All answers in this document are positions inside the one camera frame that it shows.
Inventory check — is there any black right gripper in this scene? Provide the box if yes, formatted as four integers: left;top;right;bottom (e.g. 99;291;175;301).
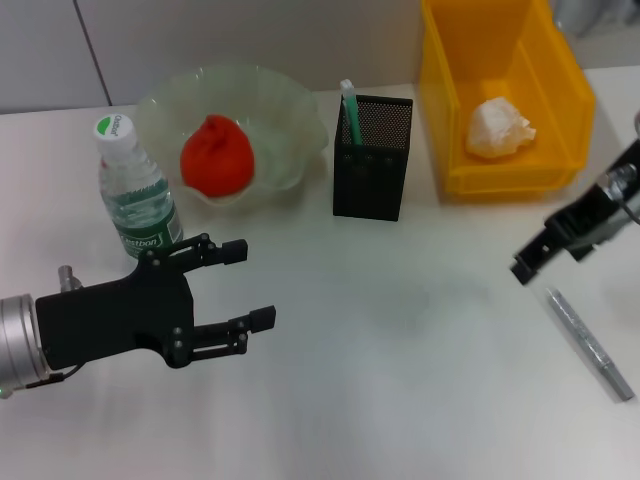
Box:
509;135;640;288

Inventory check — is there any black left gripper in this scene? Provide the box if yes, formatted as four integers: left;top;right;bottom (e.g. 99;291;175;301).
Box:
34;232;278;371

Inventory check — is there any grey marker pen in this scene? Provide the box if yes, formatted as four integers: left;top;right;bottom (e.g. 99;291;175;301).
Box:
544;286;638;403

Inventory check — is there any red soft ball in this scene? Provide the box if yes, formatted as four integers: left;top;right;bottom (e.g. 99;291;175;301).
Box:
180;113;257;201

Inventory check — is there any white paper ball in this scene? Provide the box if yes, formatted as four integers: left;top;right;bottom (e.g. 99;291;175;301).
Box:
465;96;538;161

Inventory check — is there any clear green-label water bottle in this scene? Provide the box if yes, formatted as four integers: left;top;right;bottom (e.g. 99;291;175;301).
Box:
90;113;185;262

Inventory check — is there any green glass fruit bowl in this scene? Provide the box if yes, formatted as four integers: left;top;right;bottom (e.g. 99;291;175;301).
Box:
130;61;332;217

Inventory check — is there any black mesh pen holder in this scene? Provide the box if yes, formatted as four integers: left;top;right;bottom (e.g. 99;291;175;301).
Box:
331;92;415;223

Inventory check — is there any yellow plastic bin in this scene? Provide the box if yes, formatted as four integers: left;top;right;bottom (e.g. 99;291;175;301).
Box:
418;0;598;203

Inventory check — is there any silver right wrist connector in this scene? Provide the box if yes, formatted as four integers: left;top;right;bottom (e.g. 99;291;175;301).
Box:
601;163;637;200

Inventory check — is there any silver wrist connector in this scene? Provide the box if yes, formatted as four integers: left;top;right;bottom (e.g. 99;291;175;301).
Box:
601;163;637;200
56;264;84;292

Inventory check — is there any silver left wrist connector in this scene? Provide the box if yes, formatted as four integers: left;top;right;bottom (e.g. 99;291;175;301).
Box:
56;264;84;292

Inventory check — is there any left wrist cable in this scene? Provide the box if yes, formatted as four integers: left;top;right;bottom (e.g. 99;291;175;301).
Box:
26;363;84;390

